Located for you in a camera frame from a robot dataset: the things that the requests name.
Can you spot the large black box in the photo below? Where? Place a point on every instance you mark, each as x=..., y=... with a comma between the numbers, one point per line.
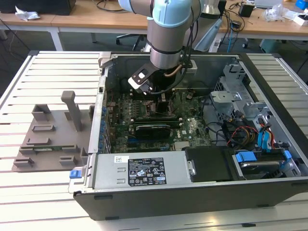
x=55, y=6

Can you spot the office chair base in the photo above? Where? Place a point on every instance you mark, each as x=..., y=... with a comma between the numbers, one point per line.
x=134, y=38

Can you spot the blue case latch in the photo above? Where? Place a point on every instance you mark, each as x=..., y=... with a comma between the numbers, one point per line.
x=75, y=174

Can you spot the black regulatory label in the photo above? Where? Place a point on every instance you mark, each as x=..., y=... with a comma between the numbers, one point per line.
x=146, y=172

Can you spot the teal cabinet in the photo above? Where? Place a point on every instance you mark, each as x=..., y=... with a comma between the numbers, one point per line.
x=272, y=45

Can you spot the silver pale blue robot arm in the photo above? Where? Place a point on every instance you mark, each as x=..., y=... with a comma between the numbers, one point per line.
x=166, y=48

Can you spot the silver chipset heatsink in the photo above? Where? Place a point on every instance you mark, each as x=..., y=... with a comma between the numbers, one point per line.
x=182, y=146

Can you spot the black RAM slot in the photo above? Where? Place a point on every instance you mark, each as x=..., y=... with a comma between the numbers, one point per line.
x=137, y=95
x=154, y=121
x=154, y=118

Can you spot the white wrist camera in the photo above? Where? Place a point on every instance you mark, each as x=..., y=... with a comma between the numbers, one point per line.
x=133, y=83

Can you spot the blue plastic bay latch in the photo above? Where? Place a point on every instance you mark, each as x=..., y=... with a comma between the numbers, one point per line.
x=288, y=160

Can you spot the clear plastic bag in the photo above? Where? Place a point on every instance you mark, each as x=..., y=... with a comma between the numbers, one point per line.
x=274, y=13

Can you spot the pale blue teach pendant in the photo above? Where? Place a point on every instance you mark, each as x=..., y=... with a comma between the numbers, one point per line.
x=209, y=36

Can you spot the CPU socket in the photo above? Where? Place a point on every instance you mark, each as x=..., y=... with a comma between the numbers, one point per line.
x=150, y=109

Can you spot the small black power adapter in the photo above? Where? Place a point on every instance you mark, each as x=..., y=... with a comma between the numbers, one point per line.
x=245, y=10

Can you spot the white cardboard box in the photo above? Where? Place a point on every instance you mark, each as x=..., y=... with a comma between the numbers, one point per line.
x=298, y=19

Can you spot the silver power supply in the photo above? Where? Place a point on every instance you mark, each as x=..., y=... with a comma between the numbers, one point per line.
x=108, y=173

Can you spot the black drive cover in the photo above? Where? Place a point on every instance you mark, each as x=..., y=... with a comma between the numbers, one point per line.
x=209, y=163

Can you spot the wooden desk white frame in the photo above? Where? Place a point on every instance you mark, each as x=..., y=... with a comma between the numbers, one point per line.
x=264, y=29
x=84, y=16

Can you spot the green motherboard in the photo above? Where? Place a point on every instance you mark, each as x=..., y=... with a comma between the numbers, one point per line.
x=185, y=110

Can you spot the white power strip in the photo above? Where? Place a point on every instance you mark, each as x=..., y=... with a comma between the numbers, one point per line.
x=214, y=45

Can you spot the small blue box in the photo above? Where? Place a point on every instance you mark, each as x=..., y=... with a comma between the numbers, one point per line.
x=300, y=4

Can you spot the grey parts rack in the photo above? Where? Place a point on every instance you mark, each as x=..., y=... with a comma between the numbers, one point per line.
x=57, y=134

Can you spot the silver metal drive cage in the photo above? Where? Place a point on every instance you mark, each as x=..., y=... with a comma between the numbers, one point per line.
x=223, y=96

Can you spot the green RAM stick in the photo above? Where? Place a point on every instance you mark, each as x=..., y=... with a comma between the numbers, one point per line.
x=48, y=149

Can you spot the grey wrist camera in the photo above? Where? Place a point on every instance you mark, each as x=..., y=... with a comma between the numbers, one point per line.
x=191, y=68

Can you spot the black graphics card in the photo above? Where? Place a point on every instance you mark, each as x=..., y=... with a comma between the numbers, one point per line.
x=151, y=131

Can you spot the hard disk in blue carrier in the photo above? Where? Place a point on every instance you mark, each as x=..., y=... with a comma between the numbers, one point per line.
x=245, y=158

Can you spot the crumpled white plastic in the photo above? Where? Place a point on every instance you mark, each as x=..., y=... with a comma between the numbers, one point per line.
x=26, y=13

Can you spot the black open PC case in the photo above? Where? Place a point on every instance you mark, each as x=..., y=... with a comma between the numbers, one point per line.
x=168, y=204

